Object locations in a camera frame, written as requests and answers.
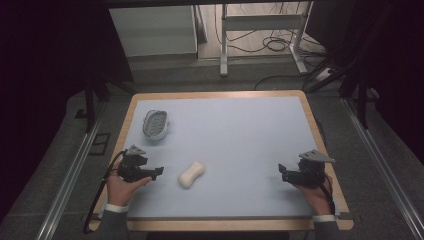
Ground white cabinet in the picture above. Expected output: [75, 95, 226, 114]
[109, 4, 199, 58]

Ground grey oval soap dish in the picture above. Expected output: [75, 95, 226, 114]
[142, 109, 171, 141]

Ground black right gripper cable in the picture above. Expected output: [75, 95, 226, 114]
[319, 172, 336, 215]

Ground light blue table mat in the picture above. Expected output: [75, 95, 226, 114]
[126, 96, 342, 220]

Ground black floor cables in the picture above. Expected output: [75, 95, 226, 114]
[213, 2, 329, 92]

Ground white power strip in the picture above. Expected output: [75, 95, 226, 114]
[315, 67, 336, 83]

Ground person's right hand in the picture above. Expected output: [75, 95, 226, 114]
[294, 176, 334, 217]

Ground dark curtain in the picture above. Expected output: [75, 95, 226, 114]
[304, 0, 424, 165]
[0, 0, 135, 224]

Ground aluminium rail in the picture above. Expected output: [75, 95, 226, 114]
[341, 97, 424, 240]
[35, 105, 108, 240]

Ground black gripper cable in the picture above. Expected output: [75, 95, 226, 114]
[319, 172, 336, 215]
[82, 150, 128, 235]

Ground cream soap bar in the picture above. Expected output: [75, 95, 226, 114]
[177, 160, 206, 190]

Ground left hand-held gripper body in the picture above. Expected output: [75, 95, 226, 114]
[117, 144, 150, 183]

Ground black metal stand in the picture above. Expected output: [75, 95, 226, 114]
[74, 73, 138, 134]
[339, 66, 381, 130]

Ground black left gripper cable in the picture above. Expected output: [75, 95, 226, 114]
[82, 150, 128, 235]

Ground white metal desk frame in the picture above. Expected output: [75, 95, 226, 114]
[219, 1, 315, 78]

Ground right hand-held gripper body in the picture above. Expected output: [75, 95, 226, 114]
[289, 149, 336, 188]

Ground person's left hand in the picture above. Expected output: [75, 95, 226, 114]
[105, 170, 153, 208]

